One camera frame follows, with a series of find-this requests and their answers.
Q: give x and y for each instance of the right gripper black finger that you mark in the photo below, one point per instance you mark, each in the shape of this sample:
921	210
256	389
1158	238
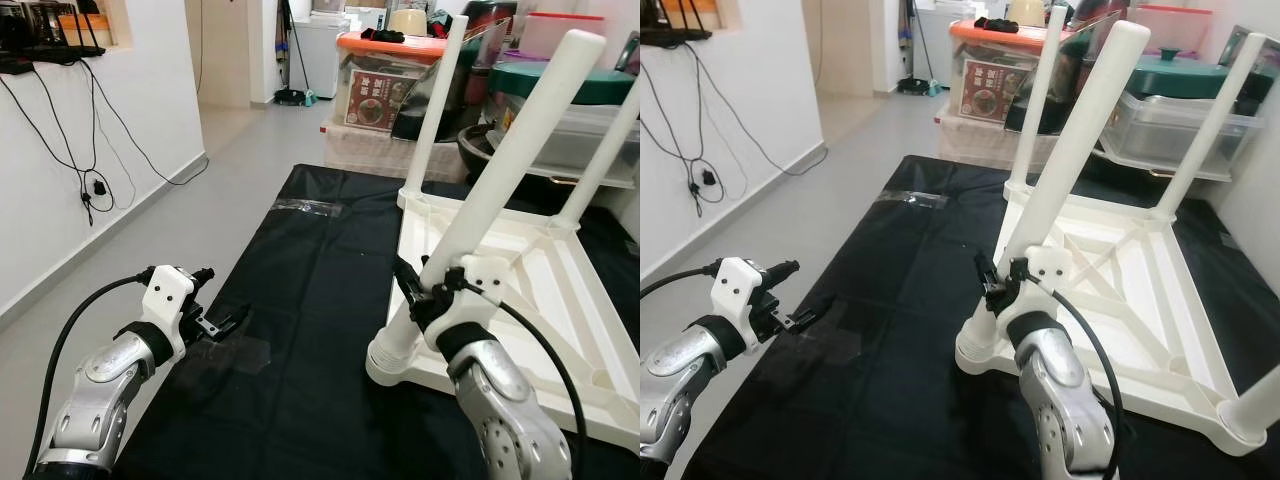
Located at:
985	270
405	275

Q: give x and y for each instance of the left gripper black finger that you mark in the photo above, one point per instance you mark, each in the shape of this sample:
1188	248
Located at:
203	272
783	268
232	320
812	312

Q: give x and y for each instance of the white plastic table top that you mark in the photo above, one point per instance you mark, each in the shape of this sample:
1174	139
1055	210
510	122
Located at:
570	300
1130	300

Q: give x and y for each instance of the clear tape cross patch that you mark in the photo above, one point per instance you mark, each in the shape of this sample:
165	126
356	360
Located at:
840	345
235	350

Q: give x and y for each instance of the black tablecloth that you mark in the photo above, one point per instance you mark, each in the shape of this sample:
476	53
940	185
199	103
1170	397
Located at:
880	300
300	300

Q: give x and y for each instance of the clear tape strip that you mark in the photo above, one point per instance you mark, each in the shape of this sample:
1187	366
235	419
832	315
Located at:
912	198
310	208

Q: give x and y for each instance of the black charger plug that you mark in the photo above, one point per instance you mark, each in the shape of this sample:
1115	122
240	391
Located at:
708	178
98	187

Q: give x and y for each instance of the black wok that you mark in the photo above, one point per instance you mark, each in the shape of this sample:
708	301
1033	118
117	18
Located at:
475	150

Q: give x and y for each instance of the black bag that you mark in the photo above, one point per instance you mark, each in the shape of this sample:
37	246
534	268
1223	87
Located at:
1080	70
420	110

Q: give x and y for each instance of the red printed box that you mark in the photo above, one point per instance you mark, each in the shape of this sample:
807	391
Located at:
375	95
985	90

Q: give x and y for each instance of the black floor mop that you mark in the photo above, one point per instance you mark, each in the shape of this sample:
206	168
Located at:
915	85
292	97

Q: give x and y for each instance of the clear plastic storage box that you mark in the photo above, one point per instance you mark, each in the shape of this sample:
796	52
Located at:
600	135
1170	125

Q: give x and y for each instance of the white refrigerator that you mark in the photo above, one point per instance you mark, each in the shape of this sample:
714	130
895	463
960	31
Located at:
935	45
320	55

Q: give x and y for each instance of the small black cloth bundle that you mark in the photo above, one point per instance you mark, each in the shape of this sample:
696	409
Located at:
995	24
382	35

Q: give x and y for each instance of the green pot lid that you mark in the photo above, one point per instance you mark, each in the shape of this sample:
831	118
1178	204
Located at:
1180	70
610	85

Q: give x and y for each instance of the beige round jar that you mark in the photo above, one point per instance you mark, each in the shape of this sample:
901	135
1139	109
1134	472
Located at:
1028	10
408	20

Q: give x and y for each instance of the black power strip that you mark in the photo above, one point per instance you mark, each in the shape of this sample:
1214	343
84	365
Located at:
40	55
670	35

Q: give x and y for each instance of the dark printed carton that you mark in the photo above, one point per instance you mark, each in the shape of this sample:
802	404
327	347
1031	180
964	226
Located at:
1255	55
630	55

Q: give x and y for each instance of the clear tub red lid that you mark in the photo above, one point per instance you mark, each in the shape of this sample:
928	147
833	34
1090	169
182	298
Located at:
565	35
1170	25

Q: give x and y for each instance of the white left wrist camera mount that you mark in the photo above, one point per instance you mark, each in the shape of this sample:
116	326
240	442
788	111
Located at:
170	295
740	290

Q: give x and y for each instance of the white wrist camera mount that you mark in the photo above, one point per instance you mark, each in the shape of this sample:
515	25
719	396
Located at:
1045	270
480	285
740	290
170	295

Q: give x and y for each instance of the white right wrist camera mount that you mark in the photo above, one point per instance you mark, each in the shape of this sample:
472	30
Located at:
1045	270
480	285

